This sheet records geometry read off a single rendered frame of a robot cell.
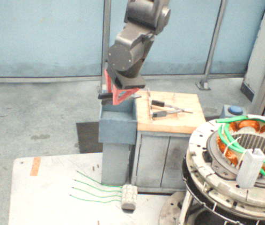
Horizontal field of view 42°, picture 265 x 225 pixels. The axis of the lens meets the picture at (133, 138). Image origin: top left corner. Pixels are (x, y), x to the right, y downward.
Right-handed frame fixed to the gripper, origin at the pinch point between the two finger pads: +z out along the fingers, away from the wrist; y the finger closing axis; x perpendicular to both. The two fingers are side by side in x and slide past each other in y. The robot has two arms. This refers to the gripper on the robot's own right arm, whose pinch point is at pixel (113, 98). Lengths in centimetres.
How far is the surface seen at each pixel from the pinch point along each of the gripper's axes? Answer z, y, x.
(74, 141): 136, -89, 62
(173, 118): 5.1, 4.9, 19.7
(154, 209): 31.3, 19.6, 17.8
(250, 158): -13.0, 32.1, 12.0
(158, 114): 3.8, 3.9, 14.3
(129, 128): 10.6, 2.2, 8.3
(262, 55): 63, -100, 228
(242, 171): -8.6, 32.5, 13.1
